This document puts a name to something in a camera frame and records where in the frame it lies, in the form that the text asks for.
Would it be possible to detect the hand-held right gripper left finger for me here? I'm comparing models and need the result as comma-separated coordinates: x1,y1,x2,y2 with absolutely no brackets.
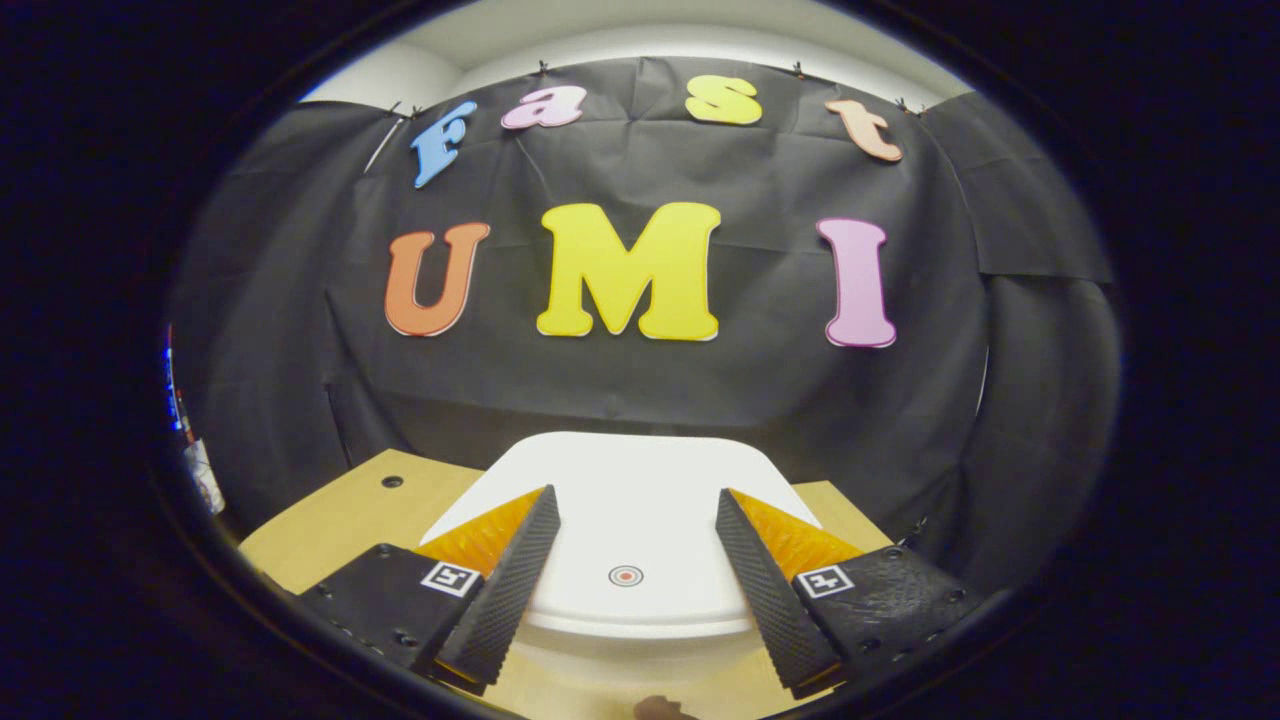
298,485,563,697

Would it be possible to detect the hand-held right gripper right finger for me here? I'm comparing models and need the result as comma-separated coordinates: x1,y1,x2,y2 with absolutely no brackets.
714,487,986,700

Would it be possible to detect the white desktop garbage bin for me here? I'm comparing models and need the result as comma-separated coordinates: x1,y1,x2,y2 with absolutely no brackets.
418,432,824,693

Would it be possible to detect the wooden desktop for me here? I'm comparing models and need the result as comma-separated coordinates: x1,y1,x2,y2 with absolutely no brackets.
238,448,897,720

